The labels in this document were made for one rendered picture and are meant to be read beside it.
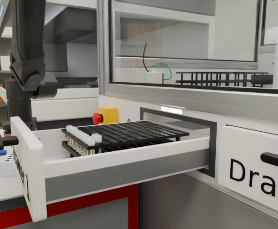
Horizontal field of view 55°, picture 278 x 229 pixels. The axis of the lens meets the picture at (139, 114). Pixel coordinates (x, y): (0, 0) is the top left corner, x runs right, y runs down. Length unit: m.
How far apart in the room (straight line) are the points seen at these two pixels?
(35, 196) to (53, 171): 0.04
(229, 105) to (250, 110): 0.05
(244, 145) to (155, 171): 0.16
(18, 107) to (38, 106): 0.61
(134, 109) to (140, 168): 0.35
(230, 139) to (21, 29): 0.44
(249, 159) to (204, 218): 0.20
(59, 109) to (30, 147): 0.98
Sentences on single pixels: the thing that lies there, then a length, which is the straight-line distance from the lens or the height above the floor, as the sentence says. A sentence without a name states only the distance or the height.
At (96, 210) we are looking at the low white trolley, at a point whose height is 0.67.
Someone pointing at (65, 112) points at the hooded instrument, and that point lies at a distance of 1.36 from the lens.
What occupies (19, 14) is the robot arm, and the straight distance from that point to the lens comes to 0.57.
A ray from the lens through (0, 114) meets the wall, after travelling 4.68.
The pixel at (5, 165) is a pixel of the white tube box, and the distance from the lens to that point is 0.78.
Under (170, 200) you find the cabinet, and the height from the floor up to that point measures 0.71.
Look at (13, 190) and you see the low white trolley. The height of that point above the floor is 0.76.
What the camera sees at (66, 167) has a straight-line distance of 0.41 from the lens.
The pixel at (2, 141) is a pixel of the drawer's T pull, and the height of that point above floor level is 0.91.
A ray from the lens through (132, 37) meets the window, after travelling 0.84.
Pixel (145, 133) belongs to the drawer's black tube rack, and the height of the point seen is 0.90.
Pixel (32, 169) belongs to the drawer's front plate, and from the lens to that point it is 0.38.
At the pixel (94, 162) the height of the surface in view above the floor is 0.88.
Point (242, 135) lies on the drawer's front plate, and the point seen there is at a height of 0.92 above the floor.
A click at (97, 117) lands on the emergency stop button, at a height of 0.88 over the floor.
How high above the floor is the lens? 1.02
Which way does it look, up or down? 8 degrees down
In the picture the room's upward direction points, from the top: straight up
